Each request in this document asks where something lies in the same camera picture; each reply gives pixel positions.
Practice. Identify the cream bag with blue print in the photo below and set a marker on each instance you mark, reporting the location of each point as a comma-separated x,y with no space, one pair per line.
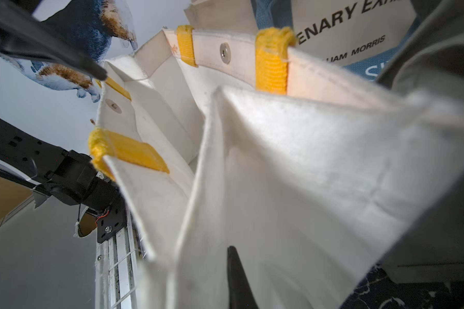
359,35

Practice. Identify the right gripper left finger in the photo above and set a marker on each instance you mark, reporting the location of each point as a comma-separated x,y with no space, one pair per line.
22,36

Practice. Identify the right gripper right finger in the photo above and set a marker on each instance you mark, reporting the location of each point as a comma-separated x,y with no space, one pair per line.
240,293

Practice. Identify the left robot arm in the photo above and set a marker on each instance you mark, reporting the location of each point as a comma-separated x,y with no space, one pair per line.
54,171

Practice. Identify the cream canvas bag with photo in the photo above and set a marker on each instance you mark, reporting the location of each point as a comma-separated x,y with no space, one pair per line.
309,192

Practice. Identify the cream bag with yellow handles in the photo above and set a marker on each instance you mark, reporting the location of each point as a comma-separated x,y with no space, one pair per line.
153,113

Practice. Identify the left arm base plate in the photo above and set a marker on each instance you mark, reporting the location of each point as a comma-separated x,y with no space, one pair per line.
111,221

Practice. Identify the grey-green canvas bag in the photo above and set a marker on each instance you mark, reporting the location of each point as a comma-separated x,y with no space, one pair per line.
429,69

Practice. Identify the aluminium frame rail structure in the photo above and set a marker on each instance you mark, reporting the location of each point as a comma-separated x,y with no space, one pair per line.
50,258

